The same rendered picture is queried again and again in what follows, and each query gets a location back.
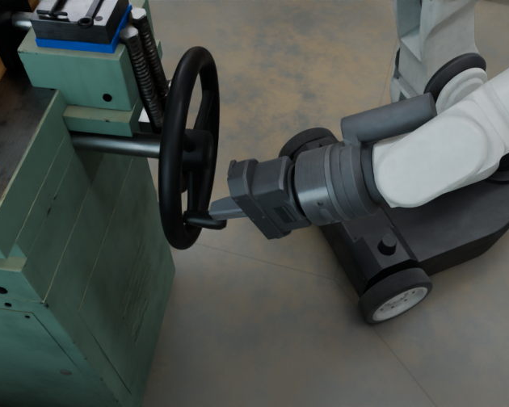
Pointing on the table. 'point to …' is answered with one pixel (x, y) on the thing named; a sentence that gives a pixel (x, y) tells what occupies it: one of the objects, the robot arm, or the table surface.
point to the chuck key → (53, 10)
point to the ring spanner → (89, 15)
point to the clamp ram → (7, 27)
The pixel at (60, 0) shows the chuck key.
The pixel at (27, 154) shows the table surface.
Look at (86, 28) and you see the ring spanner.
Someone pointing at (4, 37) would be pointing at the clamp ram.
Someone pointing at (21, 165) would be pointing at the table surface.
